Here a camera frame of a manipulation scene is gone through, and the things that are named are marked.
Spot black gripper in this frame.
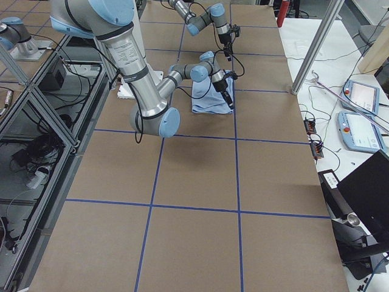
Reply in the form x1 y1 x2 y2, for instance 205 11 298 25
212 70 237 110
217 25 241 61

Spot light blue t-shirt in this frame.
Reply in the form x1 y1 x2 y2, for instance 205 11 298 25
191 77 233 114

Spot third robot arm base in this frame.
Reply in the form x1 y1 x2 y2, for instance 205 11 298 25
1 16 44 61

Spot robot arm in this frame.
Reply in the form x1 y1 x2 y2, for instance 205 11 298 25
50 1 234 137
159 0 241 61

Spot red cylinder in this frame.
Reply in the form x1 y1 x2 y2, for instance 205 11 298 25
277 0 289 28

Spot red black connector board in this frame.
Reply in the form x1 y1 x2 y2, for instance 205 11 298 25
303 119 317 135

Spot metal reacher grabber tool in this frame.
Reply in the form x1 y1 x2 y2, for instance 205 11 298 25
311 71 388 134

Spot far teach pendant tablet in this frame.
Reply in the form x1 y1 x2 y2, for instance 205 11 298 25
340 80 380 114

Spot teach pendant tablet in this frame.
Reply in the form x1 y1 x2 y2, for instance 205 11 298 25
340 80 380 114
337 111 387 153

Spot near teach pendant tablet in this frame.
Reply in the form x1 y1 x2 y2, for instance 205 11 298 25
337 111 387 153

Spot black box with label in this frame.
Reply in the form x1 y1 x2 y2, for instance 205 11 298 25
318 170 361 227

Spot grey aluminium frame post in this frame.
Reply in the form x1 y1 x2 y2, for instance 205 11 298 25
291 0 345 95

